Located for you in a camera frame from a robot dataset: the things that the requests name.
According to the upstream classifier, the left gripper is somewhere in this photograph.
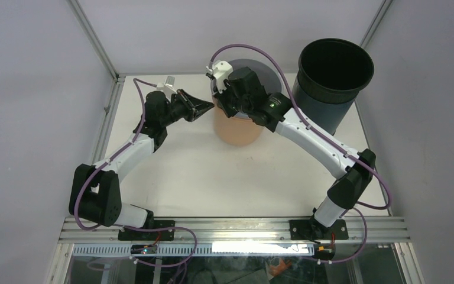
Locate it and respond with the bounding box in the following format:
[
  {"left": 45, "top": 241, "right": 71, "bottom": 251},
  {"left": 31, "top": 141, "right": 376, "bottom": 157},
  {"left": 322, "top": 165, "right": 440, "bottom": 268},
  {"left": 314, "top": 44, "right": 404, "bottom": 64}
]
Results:
[{"left": 160, "top": 89, "right": 214, "bottom": 127}]

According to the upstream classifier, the orange capybara bin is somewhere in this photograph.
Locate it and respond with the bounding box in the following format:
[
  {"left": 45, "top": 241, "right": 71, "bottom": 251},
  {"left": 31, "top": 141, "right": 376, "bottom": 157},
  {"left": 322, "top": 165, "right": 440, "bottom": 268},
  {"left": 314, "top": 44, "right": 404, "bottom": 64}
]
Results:
[{"left": 213, "top": 107, "right": 263, "bottom": 147}]

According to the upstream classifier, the grey plastic bin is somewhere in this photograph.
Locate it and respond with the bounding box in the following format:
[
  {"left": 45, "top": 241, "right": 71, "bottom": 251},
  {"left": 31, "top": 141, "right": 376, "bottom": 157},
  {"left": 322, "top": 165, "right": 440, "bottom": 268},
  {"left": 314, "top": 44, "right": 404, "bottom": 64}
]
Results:
[{"left": 212, "top": 59, "right": 282, "bottom": 115}]

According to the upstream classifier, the black ribbed bin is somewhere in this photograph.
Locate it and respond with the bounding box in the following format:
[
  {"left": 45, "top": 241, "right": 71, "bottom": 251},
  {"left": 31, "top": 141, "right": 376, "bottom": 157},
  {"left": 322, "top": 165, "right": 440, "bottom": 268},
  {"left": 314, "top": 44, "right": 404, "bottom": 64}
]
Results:
[{"left": 297, "top": 38, "right": 374, "bottom": 105}]

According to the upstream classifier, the dark blue bin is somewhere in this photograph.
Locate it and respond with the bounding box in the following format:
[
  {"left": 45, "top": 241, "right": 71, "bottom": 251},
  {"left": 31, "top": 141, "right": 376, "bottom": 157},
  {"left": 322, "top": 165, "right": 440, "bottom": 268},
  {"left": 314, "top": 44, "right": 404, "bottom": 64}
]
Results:
[{"left": 292, "top": 79, "right": 354, "bottom": 135}]

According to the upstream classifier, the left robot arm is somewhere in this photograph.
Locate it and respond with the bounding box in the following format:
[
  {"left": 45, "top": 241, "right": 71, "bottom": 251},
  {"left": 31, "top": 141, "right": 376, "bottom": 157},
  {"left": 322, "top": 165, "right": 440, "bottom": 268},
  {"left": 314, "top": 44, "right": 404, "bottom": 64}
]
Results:
[{"left": 69, "top": 89, "right": 214, "bottom": 240}]

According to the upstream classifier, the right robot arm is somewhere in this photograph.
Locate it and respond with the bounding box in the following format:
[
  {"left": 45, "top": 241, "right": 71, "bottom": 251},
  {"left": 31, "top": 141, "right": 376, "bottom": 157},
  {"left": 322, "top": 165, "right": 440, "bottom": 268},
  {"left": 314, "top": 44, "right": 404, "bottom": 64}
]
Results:
[{"left": 207, "top": 62, "right": 376, "bottom": 240}]

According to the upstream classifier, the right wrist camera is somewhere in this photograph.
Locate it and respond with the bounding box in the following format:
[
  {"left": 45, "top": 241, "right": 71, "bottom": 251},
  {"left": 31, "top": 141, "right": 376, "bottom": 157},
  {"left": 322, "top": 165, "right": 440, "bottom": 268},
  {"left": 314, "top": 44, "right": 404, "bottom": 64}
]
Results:
[{"left": 206, "top": 60, "right": 233, "bottom": 93}]

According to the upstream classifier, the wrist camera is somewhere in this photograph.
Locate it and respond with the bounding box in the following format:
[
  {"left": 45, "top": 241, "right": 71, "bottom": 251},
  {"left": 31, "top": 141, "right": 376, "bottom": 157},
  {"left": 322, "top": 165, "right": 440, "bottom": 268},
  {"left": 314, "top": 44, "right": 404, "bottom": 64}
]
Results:
[
  {"left": 156, "top": 76, "right": 176, "bottom": 99},
  {"left": 206, "top": 60, "right": 233, "bottom": 93}
]

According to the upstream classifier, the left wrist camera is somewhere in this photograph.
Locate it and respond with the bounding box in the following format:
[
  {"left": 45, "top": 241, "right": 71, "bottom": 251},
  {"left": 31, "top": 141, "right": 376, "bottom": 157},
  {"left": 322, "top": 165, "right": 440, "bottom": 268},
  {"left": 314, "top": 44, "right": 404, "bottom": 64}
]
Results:
[{"left": 156, "top": 76, "right": 176, "bottom": 99}]

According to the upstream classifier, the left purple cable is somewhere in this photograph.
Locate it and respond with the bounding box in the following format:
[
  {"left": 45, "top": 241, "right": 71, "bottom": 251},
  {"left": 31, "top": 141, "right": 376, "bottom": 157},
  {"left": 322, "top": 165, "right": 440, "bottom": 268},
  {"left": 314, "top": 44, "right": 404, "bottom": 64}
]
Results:
[{"left": 73, "top": 78, "right": 161, "bottom": 231}]

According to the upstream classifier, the purple cable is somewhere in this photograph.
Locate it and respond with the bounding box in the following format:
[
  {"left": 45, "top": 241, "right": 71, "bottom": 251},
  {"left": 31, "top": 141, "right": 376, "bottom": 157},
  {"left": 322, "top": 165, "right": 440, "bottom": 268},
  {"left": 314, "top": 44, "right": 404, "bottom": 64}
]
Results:
[
  {"left": 210, "top": 44, "right": 393, "bottom": 264},
  {"left": 73, "top": 78, "right": 161, "bottom": 231}
]

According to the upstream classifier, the aluminium mounting rail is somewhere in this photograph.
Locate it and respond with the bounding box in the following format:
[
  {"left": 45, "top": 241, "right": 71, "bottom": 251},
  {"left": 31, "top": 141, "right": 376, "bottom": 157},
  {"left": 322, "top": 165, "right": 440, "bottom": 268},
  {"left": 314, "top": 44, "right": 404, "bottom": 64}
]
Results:
[{"left": 59, "top": 216, "right": 412, "bottom": 244}]

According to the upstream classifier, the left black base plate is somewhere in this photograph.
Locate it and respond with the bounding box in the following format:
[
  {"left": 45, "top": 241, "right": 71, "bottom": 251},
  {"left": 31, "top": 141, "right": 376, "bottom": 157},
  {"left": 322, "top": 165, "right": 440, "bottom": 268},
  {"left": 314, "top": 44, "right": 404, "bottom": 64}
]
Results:
[{"left": 118, "top": 220, "right": 176, "bottom": 241}]

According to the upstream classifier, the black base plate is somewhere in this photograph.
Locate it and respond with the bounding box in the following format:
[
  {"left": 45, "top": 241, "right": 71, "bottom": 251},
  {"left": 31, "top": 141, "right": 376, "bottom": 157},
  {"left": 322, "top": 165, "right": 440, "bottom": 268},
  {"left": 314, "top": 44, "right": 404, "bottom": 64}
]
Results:
[
  {"left": 288, "top": 219, "right": 349, "bottom": 241},
  {"left": 118, "top": 220, "right": 176, "bottom": 241}
]

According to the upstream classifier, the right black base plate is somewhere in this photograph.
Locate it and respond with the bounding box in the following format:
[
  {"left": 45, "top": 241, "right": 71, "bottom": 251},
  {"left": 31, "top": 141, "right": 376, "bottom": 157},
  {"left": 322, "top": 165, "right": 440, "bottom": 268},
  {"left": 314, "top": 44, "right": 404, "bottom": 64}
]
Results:
[{"left": 288, "top": 219, "right": 349, "bottom": 241}]

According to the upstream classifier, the white slotted cable duct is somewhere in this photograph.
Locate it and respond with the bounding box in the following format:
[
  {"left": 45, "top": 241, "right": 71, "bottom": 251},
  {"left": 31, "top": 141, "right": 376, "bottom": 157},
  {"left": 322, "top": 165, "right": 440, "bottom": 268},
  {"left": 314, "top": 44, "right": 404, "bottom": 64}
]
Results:
[{"left": 73, "top": 241, "right": 314, "bottom": 257}]

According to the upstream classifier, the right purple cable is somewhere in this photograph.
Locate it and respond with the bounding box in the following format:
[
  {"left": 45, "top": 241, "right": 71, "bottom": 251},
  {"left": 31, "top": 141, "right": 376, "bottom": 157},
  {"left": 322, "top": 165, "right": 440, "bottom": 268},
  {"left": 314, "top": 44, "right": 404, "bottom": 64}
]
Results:
[{"left": 210, "top": 44, "right": 393, "bottom": 264}]

